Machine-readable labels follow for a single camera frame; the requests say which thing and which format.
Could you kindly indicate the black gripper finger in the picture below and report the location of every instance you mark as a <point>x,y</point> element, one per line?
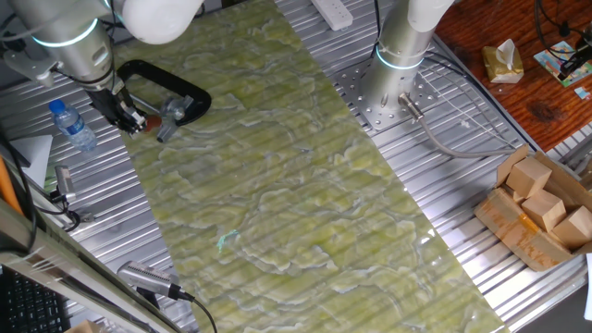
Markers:
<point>139,115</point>
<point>131,127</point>

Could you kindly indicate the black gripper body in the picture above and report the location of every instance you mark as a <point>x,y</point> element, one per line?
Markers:
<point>111,104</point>

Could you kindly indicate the black C-clamp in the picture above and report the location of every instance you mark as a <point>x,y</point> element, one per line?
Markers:
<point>194,92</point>

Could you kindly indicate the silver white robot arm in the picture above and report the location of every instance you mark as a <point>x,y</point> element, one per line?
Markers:
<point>74,46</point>

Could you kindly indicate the clear water bottle blue label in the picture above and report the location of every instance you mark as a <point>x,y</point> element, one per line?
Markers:
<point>71,125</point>

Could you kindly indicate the white paper sheet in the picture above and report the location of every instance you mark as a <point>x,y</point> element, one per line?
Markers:
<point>34,155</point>

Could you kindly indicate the orange rod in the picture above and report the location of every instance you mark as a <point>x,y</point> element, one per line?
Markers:
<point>8,185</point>

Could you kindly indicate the green marble pattern mat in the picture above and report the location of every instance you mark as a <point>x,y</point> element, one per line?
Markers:
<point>277,208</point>

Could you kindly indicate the large wooden block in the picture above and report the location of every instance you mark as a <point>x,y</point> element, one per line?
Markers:
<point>83,327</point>

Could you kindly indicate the black keyboard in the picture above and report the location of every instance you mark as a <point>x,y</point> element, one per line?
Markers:
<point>28,310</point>

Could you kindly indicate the white power strip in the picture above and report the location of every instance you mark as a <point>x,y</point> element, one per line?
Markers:
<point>333,13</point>

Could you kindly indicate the yellow tissue pack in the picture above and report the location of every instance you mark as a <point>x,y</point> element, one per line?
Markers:
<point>501,65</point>

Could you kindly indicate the tiny wooden block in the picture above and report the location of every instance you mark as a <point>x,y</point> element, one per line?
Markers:
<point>514,195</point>

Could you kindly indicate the brown cardboard box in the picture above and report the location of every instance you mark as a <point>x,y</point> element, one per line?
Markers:
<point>513,231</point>

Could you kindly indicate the brown wooden desk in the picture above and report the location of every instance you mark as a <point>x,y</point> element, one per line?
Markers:
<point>532,106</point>

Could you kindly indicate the wooden cube block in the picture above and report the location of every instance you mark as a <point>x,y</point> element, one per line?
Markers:
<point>529,178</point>
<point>573,229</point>
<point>546,210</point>

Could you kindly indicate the colourful picture card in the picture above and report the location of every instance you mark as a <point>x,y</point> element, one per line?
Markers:
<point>550,62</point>

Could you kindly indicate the small blue card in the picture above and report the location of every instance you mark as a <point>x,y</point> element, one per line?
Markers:
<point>583,93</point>

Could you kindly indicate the white board edge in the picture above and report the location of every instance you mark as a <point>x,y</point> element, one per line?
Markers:
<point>588,296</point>

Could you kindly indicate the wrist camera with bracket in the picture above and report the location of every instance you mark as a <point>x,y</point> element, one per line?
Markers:
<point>28,65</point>

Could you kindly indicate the silver depth camera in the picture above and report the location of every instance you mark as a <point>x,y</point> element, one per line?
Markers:
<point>143,276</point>

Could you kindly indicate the grey aluminium frame beam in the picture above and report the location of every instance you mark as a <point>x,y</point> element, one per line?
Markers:
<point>69,273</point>

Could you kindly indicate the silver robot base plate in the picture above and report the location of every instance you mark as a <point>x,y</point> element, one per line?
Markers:
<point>356,99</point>

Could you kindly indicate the black clip mount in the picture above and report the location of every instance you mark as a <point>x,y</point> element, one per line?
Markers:
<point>575,62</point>

